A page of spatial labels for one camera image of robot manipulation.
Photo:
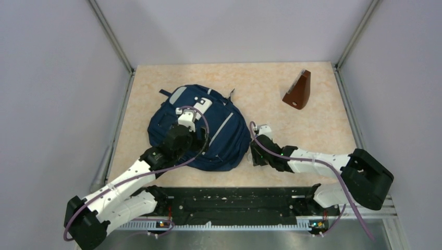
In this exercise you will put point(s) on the brown wooden metronome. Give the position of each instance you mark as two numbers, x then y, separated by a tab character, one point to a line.
299	93

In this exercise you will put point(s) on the aluminium frame rail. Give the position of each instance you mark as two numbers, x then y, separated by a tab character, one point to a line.
304	223

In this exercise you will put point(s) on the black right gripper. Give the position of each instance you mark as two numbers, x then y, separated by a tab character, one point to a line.
257	160

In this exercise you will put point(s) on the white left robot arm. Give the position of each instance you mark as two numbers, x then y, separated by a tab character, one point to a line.
91	219

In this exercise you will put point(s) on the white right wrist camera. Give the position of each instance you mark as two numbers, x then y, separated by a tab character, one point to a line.
263	130

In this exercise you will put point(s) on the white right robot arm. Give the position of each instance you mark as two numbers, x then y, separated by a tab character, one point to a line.
361	178

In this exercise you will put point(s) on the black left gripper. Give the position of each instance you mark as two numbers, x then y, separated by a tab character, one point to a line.
198	143

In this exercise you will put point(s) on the navy blue student backpack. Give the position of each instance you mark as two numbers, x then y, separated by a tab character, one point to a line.
229	136

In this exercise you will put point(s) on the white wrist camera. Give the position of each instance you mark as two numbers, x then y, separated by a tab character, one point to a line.
187	116
263	130

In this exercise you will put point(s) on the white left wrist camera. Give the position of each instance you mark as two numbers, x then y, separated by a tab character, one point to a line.
187	116

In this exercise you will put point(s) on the clear tape roll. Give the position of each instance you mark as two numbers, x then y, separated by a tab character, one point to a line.
249	158

